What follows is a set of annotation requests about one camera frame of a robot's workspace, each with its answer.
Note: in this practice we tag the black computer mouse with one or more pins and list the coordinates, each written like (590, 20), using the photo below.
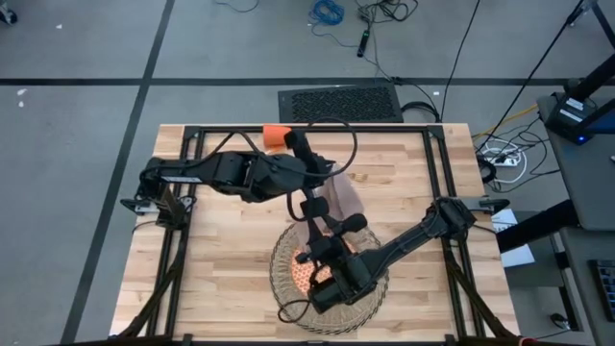
(559, 321)

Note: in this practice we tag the round woven straw placemat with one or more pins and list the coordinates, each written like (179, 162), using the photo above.
(355, 321)

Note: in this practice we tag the black keyboard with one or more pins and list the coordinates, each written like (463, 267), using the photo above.
(606, 288)

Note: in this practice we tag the orange plastic cup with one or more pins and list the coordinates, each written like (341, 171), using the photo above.
(273, 137)

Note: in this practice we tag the black caster wheel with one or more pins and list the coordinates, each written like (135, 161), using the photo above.
(7, 17)

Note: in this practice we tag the white power strip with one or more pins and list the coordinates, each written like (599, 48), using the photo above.
(503, 161)

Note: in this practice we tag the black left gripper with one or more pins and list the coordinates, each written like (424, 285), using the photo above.
(307, 161)

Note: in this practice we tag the orange white patterned plate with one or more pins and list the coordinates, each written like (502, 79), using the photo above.
(302, 279)

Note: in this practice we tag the grey desk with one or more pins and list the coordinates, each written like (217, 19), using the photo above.
(576, 288)
(591, 192)

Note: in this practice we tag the black floor mat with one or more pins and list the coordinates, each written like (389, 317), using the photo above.
(336, 103)

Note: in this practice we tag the white paper sheet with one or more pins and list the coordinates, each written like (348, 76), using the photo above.
(519, 257)

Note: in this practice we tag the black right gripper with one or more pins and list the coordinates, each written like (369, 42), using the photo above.
(331, 245)

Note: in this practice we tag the black metal table frame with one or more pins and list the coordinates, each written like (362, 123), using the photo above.
(384, 129)

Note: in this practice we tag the black box with blue light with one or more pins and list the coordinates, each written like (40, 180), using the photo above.
(569, 115)

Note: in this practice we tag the black camera stand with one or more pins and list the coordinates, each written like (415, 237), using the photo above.
(596, 77)

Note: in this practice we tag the black desk leg beam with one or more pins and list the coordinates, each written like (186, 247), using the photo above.
(538, 226)

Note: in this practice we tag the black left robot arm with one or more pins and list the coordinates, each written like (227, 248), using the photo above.
(230, 173)

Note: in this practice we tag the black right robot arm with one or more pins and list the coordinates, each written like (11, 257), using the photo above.
(408, 240)

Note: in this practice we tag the beige cloth napkin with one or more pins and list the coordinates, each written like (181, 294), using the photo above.
(343, 197)

